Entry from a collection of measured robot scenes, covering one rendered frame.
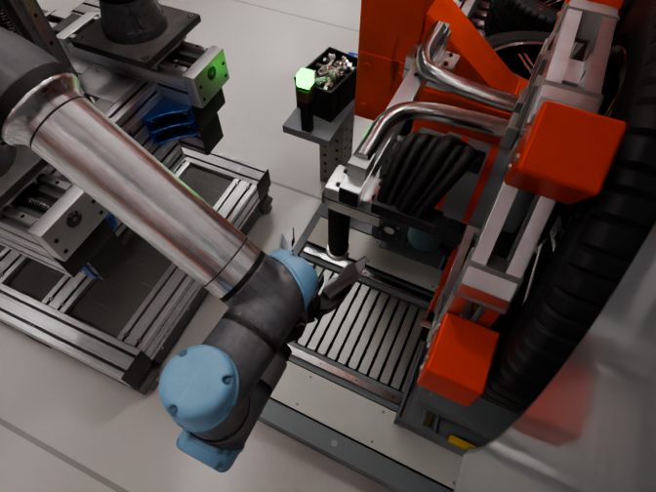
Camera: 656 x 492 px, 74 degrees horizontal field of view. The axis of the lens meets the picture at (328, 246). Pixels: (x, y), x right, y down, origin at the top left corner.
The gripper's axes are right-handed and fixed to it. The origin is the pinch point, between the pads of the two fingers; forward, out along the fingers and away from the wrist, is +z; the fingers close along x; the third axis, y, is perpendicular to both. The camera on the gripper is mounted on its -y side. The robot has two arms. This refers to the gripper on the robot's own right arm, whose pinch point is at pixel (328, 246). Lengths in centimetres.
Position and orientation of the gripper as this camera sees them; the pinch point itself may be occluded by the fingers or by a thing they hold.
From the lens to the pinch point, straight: 71.3
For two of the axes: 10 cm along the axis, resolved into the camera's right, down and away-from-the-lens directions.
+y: 0.0, -5.4, -8.4
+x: -9.0, -3.6, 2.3
